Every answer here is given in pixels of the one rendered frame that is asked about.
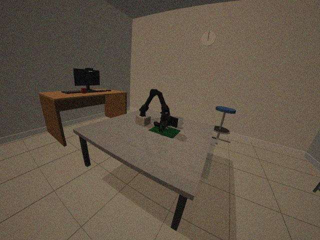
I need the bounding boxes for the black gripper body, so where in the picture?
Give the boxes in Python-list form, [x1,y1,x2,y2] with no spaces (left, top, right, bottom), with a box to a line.
[153,118,171,127]

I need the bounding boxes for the green circuit board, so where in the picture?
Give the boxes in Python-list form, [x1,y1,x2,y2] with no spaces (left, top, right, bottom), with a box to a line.
[149,124,180,139]

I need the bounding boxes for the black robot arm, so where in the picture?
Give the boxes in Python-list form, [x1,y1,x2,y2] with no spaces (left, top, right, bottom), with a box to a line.
[139,89,173,127]

